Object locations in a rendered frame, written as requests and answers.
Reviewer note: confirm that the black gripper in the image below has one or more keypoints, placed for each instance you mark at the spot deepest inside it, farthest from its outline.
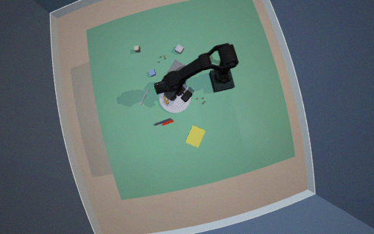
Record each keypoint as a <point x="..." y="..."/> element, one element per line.
<point x="185" y="95"/>

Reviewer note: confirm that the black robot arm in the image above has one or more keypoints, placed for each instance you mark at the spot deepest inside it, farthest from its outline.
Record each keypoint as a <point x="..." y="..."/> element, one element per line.
<point x="175" y="79"/>

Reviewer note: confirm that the small blue block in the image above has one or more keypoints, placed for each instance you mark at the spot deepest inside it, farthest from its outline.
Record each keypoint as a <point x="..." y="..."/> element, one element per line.
<point x="152" y="73"/>

